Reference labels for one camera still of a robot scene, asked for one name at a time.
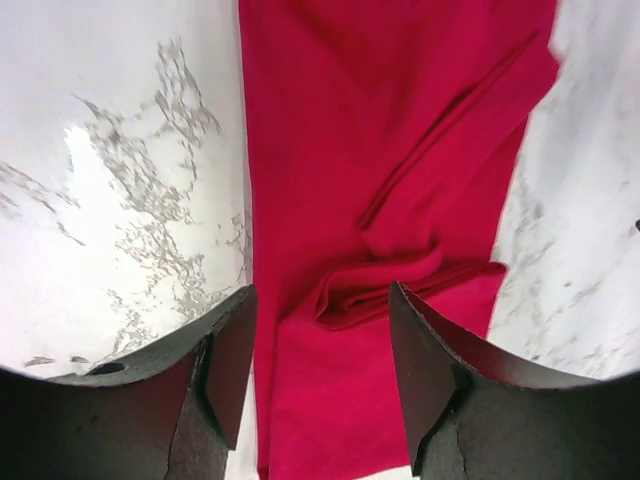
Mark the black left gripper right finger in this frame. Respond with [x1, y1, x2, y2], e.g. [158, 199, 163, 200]
[389, 284, 639, 479]

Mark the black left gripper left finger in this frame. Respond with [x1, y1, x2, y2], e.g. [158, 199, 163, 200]
[1, 286, 258, 479]

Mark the crimson red t shirt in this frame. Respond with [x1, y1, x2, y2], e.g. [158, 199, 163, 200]
[239, 1, 558, 479]

